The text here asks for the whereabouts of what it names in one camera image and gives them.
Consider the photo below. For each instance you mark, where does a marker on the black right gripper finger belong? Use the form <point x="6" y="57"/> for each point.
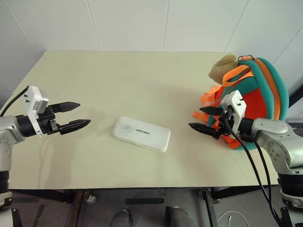
<point x="203" y="128"/>
<point x="211" y="110"/>

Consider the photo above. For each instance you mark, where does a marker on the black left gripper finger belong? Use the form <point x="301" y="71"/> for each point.
<point x="67" y="106"/>
<point x="75" y="125"/>

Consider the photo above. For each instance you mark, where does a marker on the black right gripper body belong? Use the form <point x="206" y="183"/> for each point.
<point x="225" y="127"/>

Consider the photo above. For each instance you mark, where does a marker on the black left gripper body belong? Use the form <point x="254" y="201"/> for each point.
<point x="48" y="120"/>

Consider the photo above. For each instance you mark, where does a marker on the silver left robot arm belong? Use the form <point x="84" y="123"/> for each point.
<point x="9" y="127"/>

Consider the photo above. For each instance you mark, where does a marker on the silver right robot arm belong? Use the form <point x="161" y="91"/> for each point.
<point x="274" y="139"/>

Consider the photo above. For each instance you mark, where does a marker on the teal and orange backpack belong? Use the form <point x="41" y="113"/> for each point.
<point x="267" y="94"/>

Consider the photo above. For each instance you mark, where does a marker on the white rectangular case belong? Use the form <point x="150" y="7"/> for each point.
<point x="142" y="134"/>

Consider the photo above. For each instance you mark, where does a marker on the tan plush toy head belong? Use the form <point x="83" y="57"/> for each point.
<point x="222" y="68"/>

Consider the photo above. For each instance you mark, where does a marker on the black metal stand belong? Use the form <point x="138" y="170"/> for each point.
<point x="296" y="92"/>

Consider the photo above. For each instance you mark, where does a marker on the dark rounded shape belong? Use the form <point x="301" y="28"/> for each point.
<point x="122" y="218"/>
<point x="177" y="216"/>

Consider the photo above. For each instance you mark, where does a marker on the black floor strip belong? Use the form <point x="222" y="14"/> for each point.
<point x="144" y="201"/>

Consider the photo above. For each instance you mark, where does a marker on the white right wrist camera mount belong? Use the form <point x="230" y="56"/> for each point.
<point x="236" y="104"/>

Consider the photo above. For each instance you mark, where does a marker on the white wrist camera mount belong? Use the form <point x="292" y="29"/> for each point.
<point x="236" y="104"/>
<point x="33" y="99"/>

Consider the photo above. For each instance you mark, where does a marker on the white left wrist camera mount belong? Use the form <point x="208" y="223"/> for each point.
<point x="33" y="99"/>

